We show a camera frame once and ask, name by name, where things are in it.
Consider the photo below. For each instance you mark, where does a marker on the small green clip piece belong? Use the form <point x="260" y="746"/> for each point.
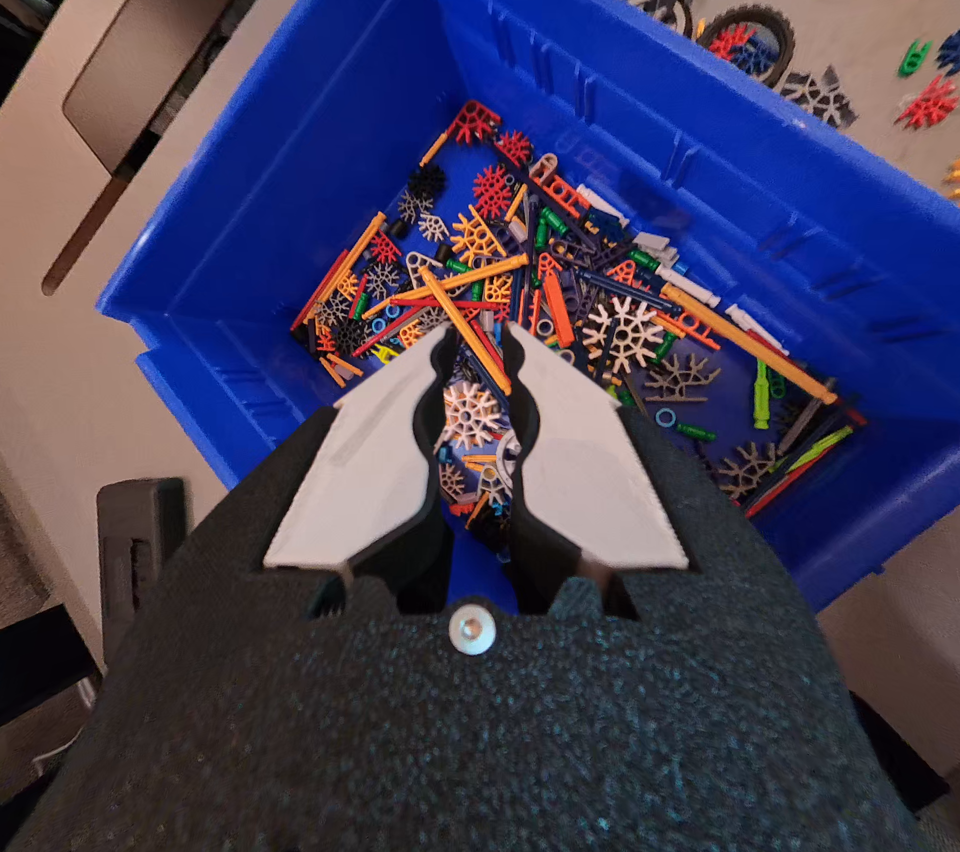
<point x="913" y="58"/>

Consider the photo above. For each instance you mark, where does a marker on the yellow half-circle connector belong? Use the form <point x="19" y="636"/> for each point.
<point x="954" y="181"/>

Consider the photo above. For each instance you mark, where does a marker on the small red snowflake connector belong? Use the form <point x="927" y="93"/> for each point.
<point x="930" y="106"/>

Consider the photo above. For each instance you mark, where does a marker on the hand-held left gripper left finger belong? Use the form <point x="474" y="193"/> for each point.
<point x="352" y="484"/>

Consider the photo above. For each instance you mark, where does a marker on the blue tagged plastic bin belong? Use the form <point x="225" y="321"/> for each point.
<point x="300" y="154"/>

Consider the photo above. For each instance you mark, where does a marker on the red connector piece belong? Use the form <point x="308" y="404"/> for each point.
<point x="729" y="42"/>

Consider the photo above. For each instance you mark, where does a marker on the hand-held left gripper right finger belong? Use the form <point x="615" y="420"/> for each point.
<point x="600" y="484"/>

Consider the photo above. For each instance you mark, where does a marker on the pile of construction toy pieces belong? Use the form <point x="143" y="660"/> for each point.
<point x="622" y="334"/>

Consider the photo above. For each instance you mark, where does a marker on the small black toy tire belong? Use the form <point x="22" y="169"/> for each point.
<point x="786" y="42"/>

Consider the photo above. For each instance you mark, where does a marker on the blue snowflake connector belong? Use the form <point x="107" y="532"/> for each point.
<point x="952" y="53"/>
<point x="754" y="55"/>

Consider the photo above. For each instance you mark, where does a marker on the grey spoked toy wheel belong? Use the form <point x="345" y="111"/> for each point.
<point x="671" y="16"/>

